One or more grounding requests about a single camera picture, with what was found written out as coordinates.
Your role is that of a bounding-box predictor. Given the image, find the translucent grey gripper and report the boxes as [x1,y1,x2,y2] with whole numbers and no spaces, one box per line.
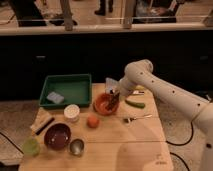
[105,77,119,105]

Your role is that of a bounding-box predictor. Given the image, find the dark purple grapes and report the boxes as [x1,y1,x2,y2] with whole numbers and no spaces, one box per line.
[106,102,115,110]

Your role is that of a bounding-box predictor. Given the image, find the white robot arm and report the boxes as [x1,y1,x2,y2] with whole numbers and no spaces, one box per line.
[107,59,213,171]

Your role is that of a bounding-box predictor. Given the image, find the orange-red bowl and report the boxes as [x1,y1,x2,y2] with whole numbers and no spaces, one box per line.
[93,93,119,116]

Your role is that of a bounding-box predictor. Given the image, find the dark maroon bowl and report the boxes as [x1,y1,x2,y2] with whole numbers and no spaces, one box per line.
[44,123,71,150]

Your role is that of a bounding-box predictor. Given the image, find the white marker pen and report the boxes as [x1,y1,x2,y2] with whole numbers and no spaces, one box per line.
[132,90,145,96]

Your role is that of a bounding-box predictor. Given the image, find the green chili pepper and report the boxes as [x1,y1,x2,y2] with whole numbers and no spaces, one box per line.
[125,99,145,109]

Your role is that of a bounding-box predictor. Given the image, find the metal fork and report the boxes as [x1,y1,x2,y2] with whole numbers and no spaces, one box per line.
[123,114,152,123]

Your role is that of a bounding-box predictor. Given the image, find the orange fruit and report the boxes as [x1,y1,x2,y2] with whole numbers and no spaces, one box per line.
[87,115,100,128]

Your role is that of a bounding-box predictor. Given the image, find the white round lidded container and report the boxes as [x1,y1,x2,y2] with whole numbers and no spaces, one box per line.
[64,104,80,122]

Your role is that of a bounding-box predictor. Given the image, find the green plastic tray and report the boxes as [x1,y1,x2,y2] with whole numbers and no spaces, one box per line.
[39,74,92,109]

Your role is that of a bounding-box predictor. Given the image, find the blue-white sponge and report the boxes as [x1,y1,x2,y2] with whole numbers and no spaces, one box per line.
[47,92,64,104]

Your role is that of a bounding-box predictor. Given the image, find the small steel cup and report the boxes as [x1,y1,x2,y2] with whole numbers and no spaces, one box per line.
[69,139,84,157]

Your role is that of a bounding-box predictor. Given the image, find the green plastic cup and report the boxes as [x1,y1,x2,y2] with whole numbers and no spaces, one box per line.
[22,138,40,156]

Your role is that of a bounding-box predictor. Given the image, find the black floor cable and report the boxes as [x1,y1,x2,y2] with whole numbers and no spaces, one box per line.
[165,120,195,171]

